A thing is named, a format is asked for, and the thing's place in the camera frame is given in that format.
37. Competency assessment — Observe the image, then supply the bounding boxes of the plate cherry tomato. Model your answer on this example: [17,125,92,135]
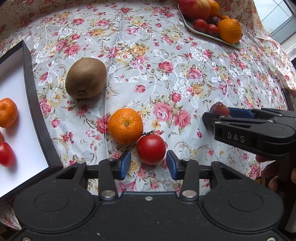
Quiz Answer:
[206,24,219,37]
[193,19,208,33]

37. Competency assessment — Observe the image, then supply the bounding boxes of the plate dark plum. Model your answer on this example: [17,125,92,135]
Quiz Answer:
[207,16,221,25]

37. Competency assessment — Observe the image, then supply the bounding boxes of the small mandarin on plate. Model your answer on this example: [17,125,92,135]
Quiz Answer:
[219,15,230,20]

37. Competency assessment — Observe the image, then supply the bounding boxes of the floral tablecloth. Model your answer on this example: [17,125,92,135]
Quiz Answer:
[0,0,296,231]

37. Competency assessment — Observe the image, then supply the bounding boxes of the red tomato front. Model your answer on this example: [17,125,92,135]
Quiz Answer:
[137,132,166,166]

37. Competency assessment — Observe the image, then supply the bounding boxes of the red tomato lone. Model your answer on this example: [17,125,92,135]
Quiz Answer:
[0,142,16,167]

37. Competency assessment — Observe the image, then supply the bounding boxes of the green rectangular plate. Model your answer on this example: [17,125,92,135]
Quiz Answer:
[177,2,243,50]

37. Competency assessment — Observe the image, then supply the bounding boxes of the grey window frame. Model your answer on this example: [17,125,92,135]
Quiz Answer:
[271,1,295,44]

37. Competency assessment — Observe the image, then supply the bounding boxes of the mandarin with stem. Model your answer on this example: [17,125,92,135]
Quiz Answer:
[108,108,144,145]

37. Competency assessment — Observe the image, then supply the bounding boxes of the red apple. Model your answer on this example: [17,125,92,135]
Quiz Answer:
[179,0,210,20]

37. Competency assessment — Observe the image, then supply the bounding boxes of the brown kiwi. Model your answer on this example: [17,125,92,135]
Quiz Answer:
[65,57,107,98]

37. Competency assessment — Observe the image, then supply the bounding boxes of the purple plum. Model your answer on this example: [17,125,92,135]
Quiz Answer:
[209,102,231,115]

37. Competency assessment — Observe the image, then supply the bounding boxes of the black white cardboard box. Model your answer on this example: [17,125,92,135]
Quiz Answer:
[1,41,63,201]

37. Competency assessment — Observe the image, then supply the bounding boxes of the bumpy orange with stem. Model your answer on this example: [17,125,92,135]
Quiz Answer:
[217,19,242,44]

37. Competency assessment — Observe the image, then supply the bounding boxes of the plate cherry tomato right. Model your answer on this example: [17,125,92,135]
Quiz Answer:
[206,24,219,37]

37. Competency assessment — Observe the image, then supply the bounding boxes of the round orange on plate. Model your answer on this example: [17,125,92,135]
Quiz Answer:
[209,0,220,16]

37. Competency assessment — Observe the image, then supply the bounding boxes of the plate cherry tomato left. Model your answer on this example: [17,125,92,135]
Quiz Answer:
[193,19,208,33]

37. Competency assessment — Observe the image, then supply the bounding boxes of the person right hand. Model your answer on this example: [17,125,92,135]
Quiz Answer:
[255,155,295,193]

